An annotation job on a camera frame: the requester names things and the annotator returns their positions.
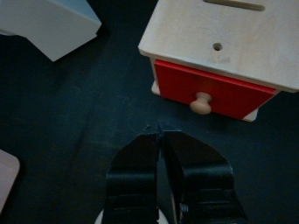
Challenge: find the wooden box with slot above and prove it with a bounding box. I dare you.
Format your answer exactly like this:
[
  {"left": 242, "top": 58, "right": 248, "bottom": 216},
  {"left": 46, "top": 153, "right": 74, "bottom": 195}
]
[{"left": 138, "top": 0, "right": 299, "bottom": 123}]

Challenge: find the red drawer with wooden knob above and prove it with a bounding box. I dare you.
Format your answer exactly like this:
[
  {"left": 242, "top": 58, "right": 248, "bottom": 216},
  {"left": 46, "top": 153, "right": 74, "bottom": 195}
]
[{"left": 154, "top": 59, "right": 278, "bottom": 121}]

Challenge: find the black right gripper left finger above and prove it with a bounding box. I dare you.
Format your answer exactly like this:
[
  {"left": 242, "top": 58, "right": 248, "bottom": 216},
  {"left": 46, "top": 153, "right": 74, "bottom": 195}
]
[{"left": 102, "top": 132, "right": 162, "bottom": 224}]

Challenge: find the white block box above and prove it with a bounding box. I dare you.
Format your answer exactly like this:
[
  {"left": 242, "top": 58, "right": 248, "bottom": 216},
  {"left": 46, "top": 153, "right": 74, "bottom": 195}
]
[{"left": 0, "top": 0, "right": 103, "bottom": 62}]

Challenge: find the pale pink wooden board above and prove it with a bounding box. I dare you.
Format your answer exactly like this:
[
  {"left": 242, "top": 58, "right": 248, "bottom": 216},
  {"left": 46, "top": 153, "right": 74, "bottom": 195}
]
[{"left": 0, "top": 149, "right": 22, "bottom": 214}]

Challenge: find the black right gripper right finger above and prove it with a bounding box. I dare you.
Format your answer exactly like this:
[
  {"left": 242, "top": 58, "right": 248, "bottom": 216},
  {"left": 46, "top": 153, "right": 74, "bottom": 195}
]
[{"left": 161, "top": 130, "right": 249, "bottom": 224}]

